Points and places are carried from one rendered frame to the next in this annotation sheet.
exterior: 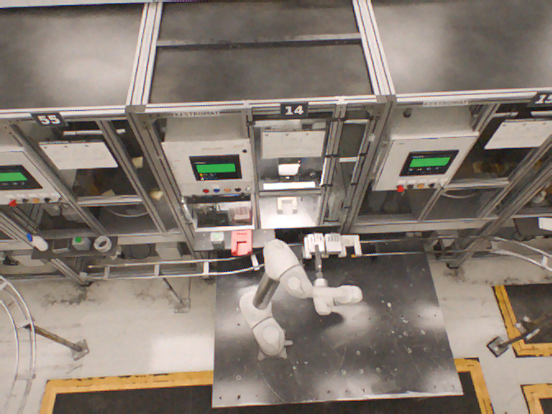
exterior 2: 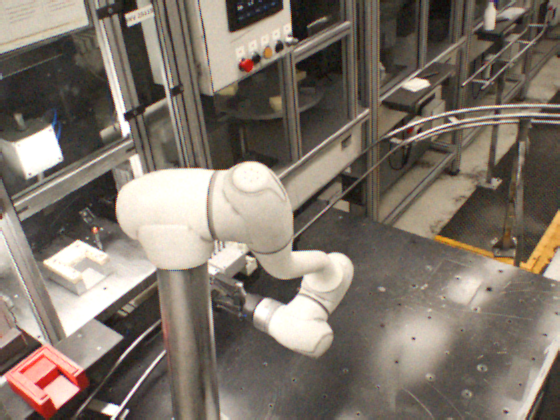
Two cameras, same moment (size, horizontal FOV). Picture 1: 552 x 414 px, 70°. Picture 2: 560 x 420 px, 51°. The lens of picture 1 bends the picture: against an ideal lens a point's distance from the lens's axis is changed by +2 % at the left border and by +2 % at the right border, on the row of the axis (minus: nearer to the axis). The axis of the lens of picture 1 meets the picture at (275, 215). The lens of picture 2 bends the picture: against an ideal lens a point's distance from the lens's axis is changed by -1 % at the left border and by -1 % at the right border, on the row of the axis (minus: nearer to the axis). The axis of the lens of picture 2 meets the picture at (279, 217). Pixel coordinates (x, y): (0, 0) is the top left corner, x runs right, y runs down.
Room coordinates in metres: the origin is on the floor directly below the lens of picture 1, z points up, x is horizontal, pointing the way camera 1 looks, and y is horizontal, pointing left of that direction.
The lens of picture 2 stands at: (0.01, 0.54, 2.01)
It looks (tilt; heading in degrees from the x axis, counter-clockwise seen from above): 34 degrees down; 313
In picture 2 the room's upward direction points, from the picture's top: 6 degrees counter-clockwise
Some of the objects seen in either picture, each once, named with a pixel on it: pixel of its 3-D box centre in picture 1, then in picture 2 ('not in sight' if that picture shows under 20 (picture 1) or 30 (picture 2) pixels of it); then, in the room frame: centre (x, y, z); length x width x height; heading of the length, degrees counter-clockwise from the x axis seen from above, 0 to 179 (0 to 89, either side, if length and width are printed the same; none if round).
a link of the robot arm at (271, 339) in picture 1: (270, 337); not in sight; (0.54, 0.04, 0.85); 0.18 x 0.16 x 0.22; 30
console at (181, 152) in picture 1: (213, 153); not in sight; (1.35, 0.33, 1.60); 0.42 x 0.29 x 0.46; 92
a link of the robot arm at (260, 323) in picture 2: (320, 284); (269, 315); (0.84, -0.27, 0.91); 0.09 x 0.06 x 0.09; 93
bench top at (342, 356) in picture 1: (327, 313); (320, 379); (0.73, -0.33, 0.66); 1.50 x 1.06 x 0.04; 92
